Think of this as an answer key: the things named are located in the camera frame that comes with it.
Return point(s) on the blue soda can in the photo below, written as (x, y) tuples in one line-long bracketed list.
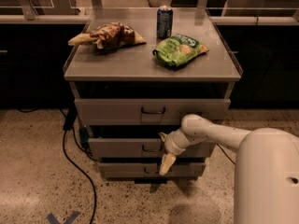
[(164, 22)]

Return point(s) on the grey bottom drawer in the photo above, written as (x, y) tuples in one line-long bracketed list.
[(147, 170)]

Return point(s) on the grey drawer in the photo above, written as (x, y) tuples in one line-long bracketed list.
[(147, 111), (141, 148), (147, 170)]

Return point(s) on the grey top drawer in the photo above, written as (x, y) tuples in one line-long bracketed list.
[(147, 111)]

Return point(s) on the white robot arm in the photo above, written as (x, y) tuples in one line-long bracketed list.
[(266, 167)]

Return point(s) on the blue power adapter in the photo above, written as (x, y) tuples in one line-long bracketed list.
[(84, 137)]

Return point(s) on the brown chip bag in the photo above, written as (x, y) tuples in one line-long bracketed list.
[(113, 35)]

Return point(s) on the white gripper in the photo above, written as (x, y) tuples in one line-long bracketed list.
[(170, 144)]

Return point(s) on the green chip bag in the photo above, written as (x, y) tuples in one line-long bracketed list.
[(178, 49)]

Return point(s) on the black plug block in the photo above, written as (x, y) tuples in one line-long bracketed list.
[(70, 118)]

